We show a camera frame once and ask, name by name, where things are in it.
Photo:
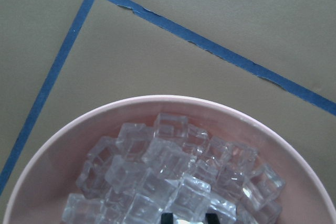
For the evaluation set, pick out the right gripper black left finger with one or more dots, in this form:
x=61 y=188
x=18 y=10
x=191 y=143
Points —
x=166 y=218

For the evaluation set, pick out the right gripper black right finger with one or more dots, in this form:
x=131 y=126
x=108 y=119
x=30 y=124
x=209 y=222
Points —
x=212 y=218

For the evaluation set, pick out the pile of ice cubes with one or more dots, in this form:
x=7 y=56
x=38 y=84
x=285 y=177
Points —
x=177 y=167

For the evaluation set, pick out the pink bowl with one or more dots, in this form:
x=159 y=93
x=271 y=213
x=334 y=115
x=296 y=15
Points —
x=41 y=191

